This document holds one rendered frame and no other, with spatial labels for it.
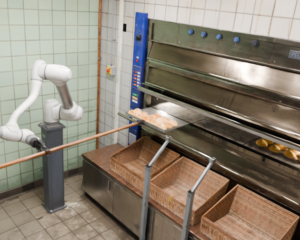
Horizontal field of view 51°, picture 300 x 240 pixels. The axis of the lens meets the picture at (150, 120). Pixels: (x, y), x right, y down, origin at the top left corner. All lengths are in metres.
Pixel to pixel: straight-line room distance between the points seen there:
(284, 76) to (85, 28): 2.34
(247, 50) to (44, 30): 2.12
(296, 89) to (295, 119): 0.22
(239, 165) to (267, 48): 1.01
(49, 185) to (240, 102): 2.15
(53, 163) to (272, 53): 2.35
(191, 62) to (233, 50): 0.44
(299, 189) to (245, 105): 0.75
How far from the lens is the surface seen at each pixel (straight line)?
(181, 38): 3.07
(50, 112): 3.28
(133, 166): 3.46
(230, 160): 2.92
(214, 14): 2.83
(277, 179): 2.75
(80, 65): 3.96
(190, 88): 3.02
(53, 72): 2.76
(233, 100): 2.77
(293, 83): 2.52
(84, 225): 3.61
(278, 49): 2.56
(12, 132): 2.66
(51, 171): 3.54
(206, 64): 2.88
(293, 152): 2.83
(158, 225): 3.00
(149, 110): 3.36
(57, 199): 3.76
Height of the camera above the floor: 2.30
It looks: 21 degrees down
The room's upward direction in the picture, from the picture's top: 5 degrees clockwise
